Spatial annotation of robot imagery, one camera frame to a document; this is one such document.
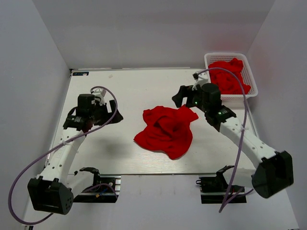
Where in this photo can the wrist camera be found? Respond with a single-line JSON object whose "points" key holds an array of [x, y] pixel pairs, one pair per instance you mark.
{"points": [[99, 94], [201, 78]]}

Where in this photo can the blue label sticker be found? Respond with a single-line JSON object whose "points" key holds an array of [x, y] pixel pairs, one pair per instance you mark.
{"points": [[80, 73]]}

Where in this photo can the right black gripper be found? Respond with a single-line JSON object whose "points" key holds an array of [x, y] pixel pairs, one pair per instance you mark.
{"points": [[185, 91]]}

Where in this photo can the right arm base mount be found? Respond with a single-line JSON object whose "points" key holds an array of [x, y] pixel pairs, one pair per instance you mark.
{"points": [[213, 188]]}

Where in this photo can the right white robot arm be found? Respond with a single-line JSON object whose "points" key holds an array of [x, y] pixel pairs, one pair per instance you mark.
{"points": [[273, 170]]}

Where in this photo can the red t shirts in basket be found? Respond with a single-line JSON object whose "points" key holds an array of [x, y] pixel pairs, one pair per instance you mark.
{"points": [[224, 80]]}

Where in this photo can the red t shirt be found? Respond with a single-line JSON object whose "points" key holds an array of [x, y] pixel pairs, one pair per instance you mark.
{"points": [[167, 130]]}

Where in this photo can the white plastic basket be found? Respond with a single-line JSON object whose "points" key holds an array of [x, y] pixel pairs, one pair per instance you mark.
{"points": [[246, 73]]}

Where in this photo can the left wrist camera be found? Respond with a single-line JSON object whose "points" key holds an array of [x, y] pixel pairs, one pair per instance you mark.
{"points": [[99, 94]]}

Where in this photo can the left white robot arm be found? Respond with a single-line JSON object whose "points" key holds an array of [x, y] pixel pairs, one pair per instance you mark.
{"points": [[53, 190]]}

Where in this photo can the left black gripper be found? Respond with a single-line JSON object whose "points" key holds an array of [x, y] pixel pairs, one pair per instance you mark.
{"points": [[108, 115]]}

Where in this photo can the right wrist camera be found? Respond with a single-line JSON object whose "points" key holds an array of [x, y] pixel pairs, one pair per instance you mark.
{"points": [[201, 78]]}

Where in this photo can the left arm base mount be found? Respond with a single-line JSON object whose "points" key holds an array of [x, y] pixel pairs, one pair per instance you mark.
{"points": [[102, 189]]}

